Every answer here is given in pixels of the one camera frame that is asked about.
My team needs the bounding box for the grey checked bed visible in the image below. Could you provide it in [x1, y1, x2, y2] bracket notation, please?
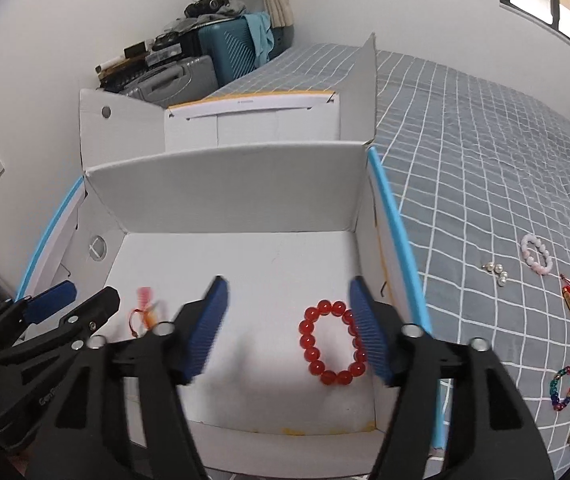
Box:
[205, 42, 570, 471]

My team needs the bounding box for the red bead bracelet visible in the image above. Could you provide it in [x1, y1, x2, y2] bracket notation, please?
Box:
[298, 300, 370, 387]

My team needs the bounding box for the teal suitcase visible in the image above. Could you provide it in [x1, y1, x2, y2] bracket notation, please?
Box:
[197, 12, 288, 88]

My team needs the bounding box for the red string bracelet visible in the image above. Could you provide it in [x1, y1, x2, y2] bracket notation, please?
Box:
[129, 287, 163, 338]

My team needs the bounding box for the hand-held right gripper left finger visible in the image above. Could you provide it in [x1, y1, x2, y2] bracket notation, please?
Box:
[17, 275, 230, 480]

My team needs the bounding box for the grey suitcase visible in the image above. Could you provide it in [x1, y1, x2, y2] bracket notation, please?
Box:
[120, 55, 218, 108]

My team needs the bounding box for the small white pearl jewelry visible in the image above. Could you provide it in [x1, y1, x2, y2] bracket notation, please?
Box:
[485, 262, 510, 287]

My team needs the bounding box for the multicolour bead bracelet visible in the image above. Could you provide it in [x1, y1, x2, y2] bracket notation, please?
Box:
[550, 366, 570, 413]

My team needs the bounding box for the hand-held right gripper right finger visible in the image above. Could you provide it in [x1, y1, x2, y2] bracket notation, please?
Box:
[349, 276, 556, 480]

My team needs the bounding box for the pink bead bracelet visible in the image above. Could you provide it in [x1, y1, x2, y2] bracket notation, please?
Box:
[521, 234, 554, 276]

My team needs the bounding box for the white cardboard box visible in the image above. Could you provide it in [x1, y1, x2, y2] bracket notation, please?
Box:
[17, 32, 453, 480]

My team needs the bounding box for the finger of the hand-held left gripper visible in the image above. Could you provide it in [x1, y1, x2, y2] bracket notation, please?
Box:
[0, 280, 76, 342]
[0, 287, 121, 367]

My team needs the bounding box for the teal cloth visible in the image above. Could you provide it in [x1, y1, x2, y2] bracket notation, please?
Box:
[245, 12, 273, 68]

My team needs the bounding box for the pile of dark clothes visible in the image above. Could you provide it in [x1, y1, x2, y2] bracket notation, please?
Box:
[185, 0, 248, 23]

